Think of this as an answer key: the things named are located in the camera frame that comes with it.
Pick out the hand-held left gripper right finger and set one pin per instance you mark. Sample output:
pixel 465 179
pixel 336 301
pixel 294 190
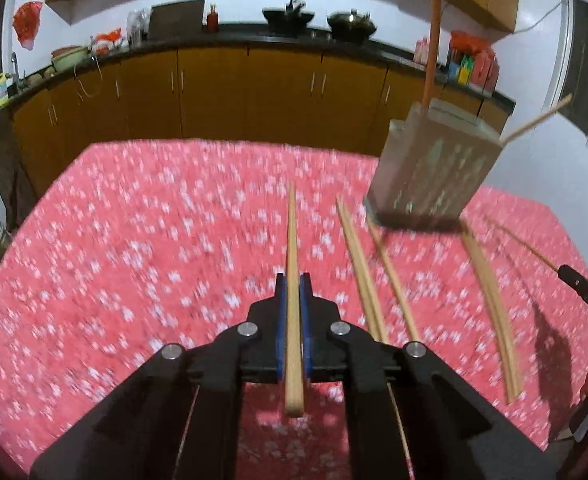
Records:
pixel 306 330

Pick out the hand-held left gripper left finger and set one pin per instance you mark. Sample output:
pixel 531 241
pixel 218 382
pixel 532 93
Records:
pixel 281 330

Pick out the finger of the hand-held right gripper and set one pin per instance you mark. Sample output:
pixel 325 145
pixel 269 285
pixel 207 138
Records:
pixel 586 290

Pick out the grey perforated utensil holder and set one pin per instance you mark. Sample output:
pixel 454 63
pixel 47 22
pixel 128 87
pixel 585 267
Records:
pixel 428 170

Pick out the red floral tablecloth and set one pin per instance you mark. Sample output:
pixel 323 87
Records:
pixel 124 270

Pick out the wooden lower kitchen cabinets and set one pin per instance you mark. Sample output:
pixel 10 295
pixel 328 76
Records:
pixel 224 95

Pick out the green and yellow box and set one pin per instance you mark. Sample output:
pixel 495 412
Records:
pixel 464 71

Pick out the black kitchen countertop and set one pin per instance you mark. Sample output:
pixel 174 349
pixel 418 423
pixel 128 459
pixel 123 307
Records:
pixel 254 42

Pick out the pink bottles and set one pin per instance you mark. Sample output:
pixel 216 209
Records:
pixel 421 52

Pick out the black wok with lid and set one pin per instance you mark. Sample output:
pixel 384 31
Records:
pixel 351 25

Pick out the red sauce bottle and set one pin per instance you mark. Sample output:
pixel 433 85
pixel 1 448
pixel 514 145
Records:
pixel 212 19

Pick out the dark cutting board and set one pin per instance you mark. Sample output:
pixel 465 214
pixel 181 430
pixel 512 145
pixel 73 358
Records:
pixel 176 19

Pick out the clear plastic containers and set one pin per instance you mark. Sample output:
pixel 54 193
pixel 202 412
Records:
pixel 138 25

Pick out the red bag on counter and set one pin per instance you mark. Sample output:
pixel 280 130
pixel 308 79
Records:
pixel 108 40

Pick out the metal faucet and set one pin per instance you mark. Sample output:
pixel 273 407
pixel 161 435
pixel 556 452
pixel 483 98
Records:
pixel 15 67

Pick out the red plastic bag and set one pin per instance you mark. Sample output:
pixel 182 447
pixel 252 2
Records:
pixel 26 25

